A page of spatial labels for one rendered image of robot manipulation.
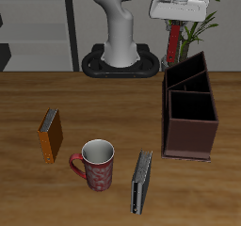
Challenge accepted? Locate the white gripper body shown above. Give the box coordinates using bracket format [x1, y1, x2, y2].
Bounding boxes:
[148, 0, 211, 24]

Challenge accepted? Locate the dark brown desk caddy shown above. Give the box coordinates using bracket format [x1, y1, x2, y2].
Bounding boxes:
[161, 50, 220, 163]

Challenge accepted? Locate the orange book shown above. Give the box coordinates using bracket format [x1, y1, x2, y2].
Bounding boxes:
[37, 106, 64, 165]

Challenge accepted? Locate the black book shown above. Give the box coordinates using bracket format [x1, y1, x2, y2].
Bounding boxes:
[130, 149, 153, 216]

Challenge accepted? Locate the green pot plant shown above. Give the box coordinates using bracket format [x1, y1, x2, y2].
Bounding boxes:
[179, 0, 222, 63]

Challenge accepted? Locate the white shelf unit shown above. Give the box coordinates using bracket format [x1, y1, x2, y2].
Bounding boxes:
[0, 0, 75, 73]

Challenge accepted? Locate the red patterned mug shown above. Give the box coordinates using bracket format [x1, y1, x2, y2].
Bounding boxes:
[69, 138, 116, 193]

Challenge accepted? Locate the black angular object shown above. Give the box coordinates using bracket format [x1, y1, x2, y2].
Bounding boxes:
[0, 42, 13, 73]

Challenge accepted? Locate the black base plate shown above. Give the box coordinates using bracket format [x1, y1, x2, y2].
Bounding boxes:
[81, 42, 161, 79]

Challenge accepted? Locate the dark grey upright post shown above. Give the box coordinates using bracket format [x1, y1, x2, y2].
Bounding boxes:
[63, 0, 80, 73]

